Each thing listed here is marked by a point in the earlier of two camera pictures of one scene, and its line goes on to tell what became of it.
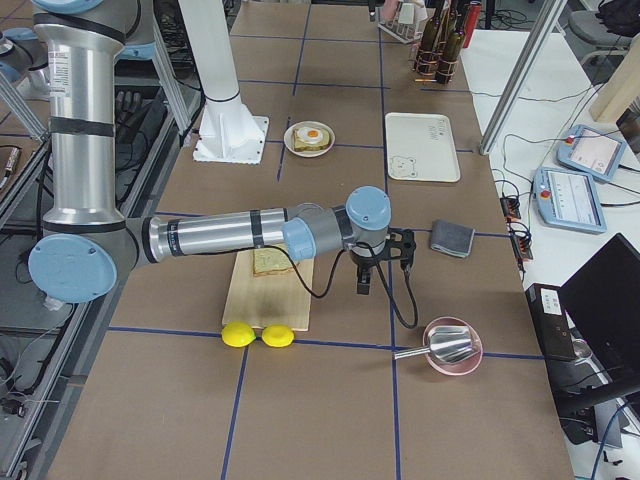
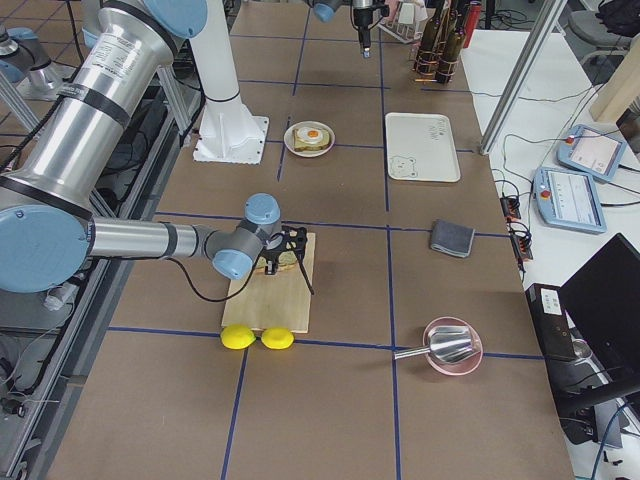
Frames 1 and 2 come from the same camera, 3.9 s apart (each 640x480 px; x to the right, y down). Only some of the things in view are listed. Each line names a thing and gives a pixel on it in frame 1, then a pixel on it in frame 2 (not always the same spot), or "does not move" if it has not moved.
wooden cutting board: x=262 y=301 does not move
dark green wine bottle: x=426 y=59 does not move
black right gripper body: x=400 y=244 → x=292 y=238
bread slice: x=269 y=260 does not move
